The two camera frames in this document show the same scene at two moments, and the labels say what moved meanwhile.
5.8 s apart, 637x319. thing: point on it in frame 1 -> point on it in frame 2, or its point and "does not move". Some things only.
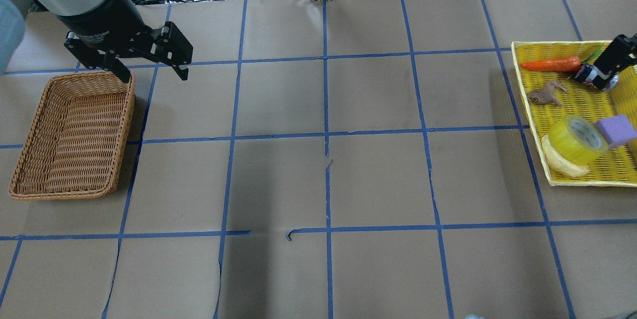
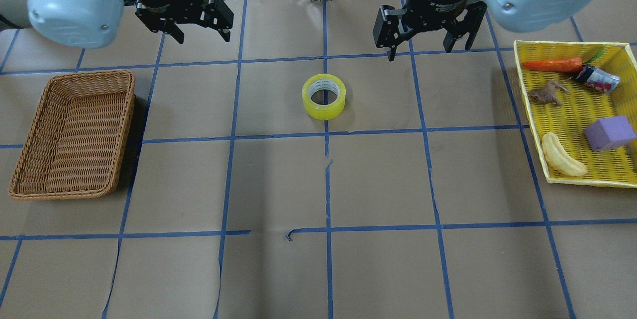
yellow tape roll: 577,140 -> 324,96
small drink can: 590,73 does not move
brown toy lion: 545,96 does not move
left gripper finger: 95,58 -> 162,25
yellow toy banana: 560,163 does not move
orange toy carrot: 572,63 does not move
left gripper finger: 170,46 -> 217,15
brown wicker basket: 76,141 does not move
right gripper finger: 621,52 -> 388,30
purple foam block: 616,129 does not move
